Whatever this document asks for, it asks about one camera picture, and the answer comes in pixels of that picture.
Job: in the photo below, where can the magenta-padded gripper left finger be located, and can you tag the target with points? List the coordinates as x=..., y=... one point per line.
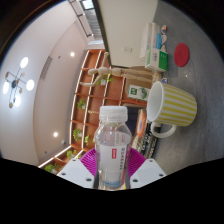
x=75, y=171

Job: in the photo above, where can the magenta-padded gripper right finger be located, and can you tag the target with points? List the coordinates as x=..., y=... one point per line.
x=149, y=171

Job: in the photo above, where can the clear plastic water bottle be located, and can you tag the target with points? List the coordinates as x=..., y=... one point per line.
x=112, y=150

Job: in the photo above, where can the recessed ceiling light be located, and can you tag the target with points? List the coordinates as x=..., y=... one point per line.
x=55, y=134
x=72, y=54

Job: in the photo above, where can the dark office chair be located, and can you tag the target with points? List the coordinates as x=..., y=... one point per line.
x=133, y=120

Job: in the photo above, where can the yellow striped mug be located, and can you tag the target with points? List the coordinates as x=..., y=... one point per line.
x=178, y=106

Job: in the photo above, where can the wooden shelf unit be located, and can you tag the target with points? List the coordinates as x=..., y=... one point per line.
x=90, y=96

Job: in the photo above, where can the green and white carton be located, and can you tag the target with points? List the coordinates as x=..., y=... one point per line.
x=137, y=92

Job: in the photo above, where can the tan chair back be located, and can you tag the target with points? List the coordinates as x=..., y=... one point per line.
x=140, y=77

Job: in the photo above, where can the wooden artist mannequin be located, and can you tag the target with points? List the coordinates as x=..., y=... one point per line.
x=115, y=71

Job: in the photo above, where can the branched ceiling chandelier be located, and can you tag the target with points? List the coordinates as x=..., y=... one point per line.
x=15, y=83

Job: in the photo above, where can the ceiling air vent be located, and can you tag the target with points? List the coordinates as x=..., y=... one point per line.
x=46, y=68

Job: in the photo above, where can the green and white box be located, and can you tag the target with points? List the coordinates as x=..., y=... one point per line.
x=157, y=60

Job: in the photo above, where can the flat round red coaster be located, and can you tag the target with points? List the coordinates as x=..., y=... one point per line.
x=181, y=55

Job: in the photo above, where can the window with grey curtain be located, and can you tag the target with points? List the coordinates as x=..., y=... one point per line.
x=88, y=16

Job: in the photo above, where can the small white wall outlet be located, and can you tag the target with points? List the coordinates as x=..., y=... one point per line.
x=127, y=49

